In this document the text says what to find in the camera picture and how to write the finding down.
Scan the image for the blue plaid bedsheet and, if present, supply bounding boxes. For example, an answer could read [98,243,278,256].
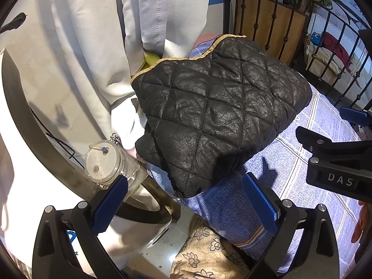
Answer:
[147,33,372,271]

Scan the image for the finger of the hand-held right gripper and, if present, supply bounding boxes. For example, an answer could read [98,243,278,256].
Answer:
[339,107,372,127]
[296,126,372,163]

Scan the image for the red cloth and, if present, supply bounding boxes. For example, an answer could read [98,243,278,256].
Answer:
[322,32,354,68]

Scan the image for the clear plastic lidded cup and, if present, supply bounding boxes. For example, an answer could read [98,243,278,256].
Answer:
[84,139,149,193]

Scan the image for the black quilted jacket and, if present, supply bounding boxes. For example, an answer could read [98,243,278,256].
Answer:
[131,34,313,198]

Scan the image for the person's right hand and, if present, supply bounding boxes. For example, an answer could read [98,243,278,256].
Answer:
[350,200,372,246]

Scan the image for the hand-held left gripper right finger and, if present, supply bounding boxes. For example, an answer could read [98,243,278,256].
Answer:
[242,173,340,279]

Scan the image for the wooden board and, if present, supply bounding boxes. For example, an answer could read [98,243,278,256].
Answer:
[234,0,309,66]

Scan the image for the white hanging garments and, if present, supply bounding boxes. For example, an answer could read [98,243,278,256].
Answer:
[48,0,214,153]

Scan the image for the black metal bed frame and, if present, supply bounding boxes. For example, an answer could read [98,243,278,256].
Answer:
[224,0,372,111]

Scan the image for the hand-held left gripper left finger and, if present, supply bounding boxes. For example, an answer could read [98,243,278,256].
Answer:
[31,176,129,279]

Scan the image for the black cable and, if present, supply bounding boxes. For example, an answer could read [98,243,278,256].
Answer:
[43,132,85,167]

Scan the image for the yellow-green cloth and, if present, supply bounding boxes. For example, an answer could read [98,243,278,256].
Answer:
[144,52,163,67]

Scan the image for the floral quilt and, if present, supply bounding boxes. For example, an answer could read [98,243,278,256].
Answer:
[170,215,251,279]

